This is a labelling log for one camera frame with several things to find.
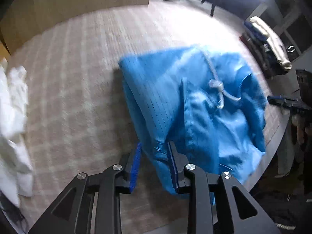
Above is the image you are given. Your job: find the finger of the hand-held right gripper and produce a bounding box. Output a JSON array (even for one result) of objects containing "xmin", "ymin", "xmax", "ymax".
[{"xmin": 266, "ymin": 95, "xmax": 299, "ymax": 108}]

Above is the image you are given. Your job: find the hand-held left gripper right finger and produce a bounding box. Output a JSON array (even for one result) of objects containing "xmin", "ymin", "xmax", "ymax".
[{"xmin": 168, "ymin": 141, "xmax": 281, "ymax": 234}]

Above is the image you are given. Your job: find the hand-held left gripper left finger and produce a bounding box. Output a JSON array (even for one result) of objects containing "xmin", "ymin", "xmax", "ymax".
[{"xmin": 27, "ymin": 141, "xmax": 143, "ymax": 234}]

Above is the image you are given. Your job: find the blue striped garment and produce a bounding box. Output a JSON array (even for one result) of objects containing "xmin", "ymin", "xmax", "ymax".
[{"xmin": 119, "ymin": 44, "xmax": 267, "ymax": 206}]

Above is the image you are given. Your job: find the person's right hand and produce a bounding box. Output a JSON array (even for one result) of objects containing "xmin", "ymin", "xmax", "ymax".
[{"xmin": 292, "ymin": 114, "xmax": 308, "ymax": 145}]

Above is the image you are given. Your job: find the cream knit cardigan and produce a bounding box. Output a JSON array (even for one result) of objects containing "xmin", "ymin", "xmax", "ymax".
[{"xmin": 249, "ymin": 16, "xmax": 292, "ymax": 71}]

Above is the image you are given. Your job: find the navy folded garment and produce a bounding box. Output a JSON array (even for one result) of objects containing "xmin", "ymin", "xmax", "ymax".
[{"xmin": 244, "ymin": 21, "xmax": 269, "ymax": 44}]

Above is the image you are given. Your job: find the white crumpled cloth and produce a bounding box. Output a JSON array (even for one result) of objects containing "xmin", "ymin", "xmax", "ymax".
[{"xmin": 0, "ymin": 58, "xmax": 34, "ymax": 207}]

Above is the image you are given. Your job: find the pine plank board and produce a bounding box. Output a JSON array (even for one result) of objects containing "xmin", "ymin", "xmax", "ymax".
[{"xmin": 0, "ymin": 38, "xmax": 11, "ymax": 61}]

